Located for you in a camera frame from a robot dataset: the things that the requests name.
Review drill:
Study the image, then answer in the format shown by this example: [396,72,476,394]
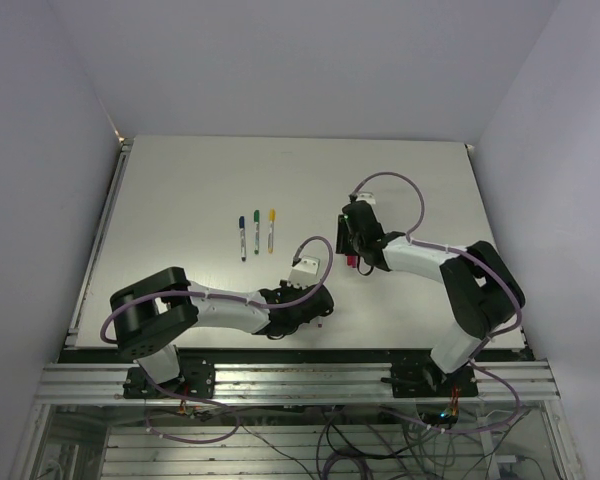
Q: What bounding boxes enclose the green pen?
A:
[253,209,260,255]

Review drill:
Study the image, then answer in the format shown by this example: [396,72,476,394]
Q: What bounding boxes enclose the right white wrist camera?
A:
[350,191,376,205]

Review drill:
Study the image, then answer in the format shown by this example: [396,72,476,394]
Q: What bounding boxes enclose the yellow pen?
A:
[267,208,276,254]

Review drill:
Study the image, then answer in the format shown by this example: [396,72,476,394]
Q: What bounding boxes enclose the aluminium frame rail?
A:
[34,361,560,406]

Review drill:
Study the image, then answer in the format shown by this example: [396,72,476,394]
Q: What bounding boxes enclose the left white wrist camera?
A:
[288,256,320,289]

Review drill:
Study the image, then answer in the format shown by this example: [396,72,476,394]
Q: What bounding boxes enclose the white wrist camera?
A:
[288,256,320,289]
[350,191,376,205]

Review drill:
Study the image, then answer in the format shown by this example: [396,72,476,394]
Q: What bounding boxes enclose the loose cables under table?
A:
[144,389,536,480]

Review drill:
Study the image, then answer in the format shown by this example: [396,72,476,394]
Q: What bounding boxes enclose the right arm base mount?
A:
[380,361,478,399]

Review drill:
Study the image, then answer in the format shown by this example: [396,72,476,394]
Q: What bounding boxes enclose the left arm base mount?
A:
[122,358,216,400]

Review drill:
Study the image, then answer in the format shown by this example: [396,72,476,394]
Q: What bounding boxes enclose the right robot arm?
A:
[336,200,526,396]

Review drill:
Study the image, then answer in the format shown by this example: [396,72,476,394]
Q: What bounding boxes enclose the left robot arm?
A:
[101,267,334,397]

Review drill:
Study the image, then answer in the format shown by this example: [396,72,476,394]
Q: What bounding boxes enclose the blue pen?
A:
[238,216,247,262]

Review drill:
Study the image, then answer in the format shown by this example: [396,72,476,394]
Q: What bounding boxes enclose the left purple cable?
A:
[101,236,334,346]

